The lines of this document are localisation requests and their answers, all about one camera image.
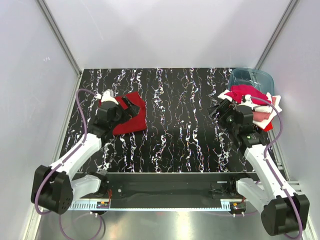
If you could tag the right aluminium frame post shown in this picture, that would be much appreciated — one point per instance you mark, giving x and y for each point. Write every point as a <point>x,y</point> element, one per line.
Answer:
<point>290,8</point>

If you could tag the folded dark red t-shirt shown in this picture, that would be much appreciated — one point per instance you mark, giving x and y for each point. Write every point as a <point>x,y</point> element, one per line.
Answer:
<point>135,124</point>

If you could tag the white slotted cable duct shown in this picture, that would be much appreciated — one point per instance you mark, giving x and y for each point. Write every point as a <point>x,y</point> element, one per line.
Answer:
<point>145,205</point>

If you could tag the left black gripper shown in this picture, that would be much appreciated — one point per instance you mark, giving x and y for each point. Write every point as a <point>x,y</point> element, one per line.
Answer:
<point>125,110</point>

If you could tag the aluminium frame post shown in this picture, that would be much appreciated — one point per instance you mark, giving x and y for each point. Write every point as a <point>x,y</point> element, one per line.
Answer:
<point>290,8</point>
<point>42,4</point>

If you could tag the dusty pink folded t-shirt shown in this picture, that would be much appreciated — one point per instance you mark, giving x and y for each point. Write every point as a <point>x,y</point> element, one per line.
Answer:
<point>261,110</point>

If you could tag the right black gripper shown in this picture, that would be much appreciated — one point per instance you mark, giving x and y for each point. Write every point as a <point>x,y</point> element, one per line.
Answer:
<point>221,111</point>

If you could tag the blue transparent plastic bin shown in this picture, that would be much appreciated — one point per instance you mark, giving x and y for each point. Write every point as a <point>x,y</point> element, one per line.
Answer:
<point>258,79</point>

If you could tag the white black printed t-shirt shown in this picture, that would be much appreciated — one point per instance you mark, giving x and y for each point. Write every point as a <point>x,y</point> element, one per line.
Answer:
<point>274,99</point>

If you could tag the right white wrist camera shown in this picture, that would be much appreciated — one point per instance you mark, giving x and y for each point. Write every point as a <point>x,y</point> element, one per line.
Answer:
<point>246,98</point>

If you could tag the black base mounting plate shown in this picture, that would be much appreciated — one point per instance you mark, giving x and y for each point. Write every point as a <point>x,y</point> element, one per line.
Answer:
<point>175,186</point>

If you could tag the bright pink-red t-shirt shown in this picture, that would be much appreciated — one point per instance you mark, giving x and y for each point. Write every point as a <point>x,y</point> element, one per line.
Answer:
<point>237,92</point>

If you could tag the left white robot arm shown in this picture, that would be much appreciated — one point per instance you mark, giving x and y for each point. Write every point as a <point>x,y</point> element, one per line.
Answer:
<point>54,187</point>

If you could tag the red t-shirt under pile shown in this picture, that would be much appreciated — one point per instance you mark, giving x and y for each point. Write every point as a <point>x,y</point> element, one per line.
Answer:
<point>268,127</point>

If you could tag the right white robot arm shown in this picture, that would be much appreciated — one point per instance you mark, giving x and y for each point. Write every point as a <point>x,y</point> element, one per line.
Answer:
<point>282,210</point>

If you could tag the left aluminium frame post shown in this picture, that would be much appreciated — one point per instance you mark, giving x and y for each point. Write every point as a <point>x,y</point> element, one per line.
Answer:
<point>42,4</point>

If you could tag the white folded t-shirt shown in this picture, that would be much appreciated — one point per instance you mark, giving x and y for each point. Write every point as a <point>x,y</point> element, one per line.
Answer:
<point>264,123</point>

